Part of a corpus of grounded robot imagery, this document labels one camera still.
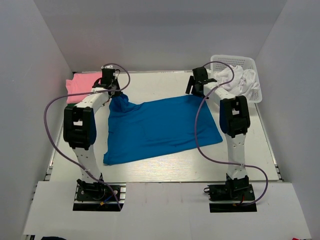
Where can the white plastic basket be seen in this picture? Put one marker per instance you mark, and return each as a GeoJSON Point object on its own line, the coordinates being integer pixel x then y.
{"type": "Point", "coordinates": [220, 62]}

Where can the white t-shirt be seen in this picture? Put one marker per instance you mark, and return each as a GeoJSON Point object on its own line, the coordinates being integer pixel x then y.
{"type": "Point", "coordinates": [244, 83]}

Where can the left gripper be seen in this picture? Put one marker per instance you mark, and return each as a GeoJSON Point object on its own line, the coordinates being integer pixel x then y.
{"type": "Point", "coordinates": [116, 82]}

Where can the pink folded t-shirt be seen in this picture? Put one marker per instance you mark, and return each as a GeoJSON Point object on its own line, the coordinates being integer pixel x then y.
{"type": "Point", "coordinates": [82, 82]}

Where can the blue t-shirt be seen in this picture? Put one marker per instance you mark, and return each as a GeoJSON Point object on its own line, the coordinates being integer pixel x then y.
{"type": "Point", "coordinates": [156, 128]}

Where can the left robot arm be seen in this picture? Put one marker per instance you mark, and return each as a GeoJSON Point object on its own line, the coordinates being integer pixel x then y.
{"type": "Point", "coordinates": [79, 124]}

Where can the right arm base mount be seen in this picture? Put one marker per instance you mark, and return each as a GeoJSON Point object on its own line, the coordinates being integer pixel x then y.
{"type": "Point", "coordinates": [220, 201]}

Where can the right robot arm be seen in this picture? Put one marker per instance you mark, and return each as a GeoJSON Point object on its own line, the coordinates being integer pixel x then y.
{"type": "Point", "coordinates": [234, 119]}

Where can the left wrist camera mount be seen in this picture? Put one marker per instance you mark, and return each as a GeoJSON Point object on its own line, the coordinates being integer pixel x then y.
{"type": "Point", "coordinates": [107, 66]}

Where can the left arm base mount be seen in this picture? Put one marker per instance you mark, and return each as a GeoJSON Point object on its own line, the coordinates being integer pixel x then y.
{"type": "Point", "coordinates": [96, 197]}

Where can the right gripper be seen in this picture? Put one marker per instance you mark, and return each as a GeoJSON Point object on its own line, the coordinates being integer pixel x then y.
{"type": "Point", "coordinates": [193, 82]}

